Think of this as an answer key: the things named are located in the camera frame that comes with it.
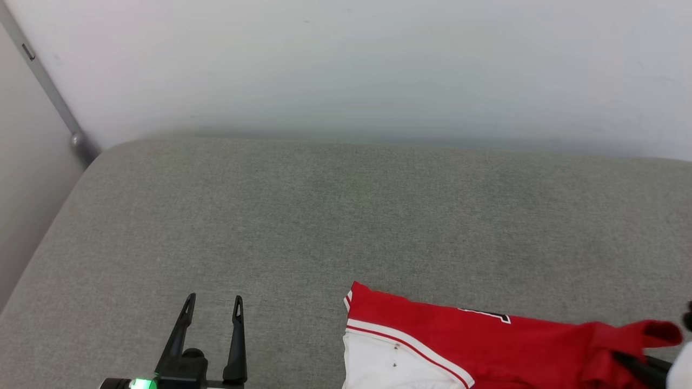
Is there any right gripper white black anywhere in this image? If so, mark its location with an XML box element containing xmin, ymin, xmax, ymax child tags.
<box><xmin>613</xmin><ymin>300</ymin><xmax>692</xmax><ymax>389</ymax></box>

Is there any red jersey with white trim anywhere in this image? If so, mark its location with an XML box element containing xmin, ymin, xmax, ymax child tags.
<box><xmin>342</xmin><ymin>281</ymin><xmax>683</xmax><ymax>389</ymax></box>

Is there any grey metal wall rail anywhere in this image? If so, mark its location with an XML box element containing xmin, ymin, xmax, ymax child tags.
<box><xmin>0</xmin><ymin>0</ymin><xmax>101</xmax><ymax>166</ymax></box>

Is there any grey fabric sofa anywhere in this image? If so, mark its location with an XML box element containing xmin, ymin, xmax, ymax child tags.
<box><xmin>0</xmin><ymin>135</ymin><xmax>692</xmax><ymax>389</ymax></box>

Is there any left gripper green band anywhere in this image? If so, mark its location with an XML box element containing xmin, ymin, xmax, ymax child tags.
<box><xmin>100</xmin><ymin>293</ymin><xmax>248</xmax><ymax>389</ymax></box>

